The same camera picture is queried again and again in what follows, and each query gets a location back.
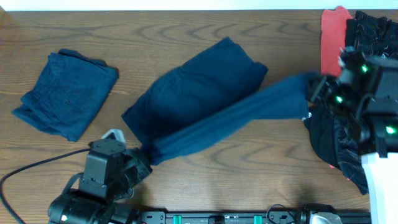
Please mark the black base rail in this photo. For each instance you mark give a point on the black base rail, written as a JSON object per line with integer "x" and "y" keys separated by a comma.
{"x": 276, "y": 214}

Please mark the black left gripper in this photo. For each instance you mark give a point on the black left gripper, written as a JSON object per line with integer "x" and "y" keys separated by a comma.
{"x": 137, "y": 166}

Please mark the red orange cloth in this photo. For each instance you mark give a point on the red orange cloth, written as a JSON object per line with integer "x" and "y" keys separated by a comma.
{"x": 333, "y": 33}

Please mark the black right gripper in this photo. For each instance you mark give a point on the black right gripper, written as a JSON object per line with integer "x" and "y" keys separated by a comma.
{"x": 318, "y": 94}

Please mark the black printed garment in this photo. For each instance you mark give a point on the black printed garment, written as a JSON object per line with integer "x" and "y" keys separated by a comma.
{"x": 329, "y": 135}

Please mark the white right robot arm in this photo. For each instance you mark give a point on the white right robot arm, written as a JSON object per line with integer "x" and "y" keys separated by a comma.
{"x": 365, "y": 93}

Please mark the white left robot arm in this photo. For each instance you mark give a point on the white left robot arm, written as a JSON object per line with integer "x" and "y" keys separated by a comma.
{"x": 76, "y": 207}

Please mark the navy blue garment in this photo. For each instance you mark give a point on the navy blue garment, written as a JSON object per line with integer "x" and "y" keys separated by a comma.
{"x": 69, "y": 93}

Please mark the dark navy shorts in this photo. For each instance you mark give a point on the dark navy shorts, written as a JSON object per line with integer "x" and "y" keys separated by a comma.
{"x": 207, "y": 99}

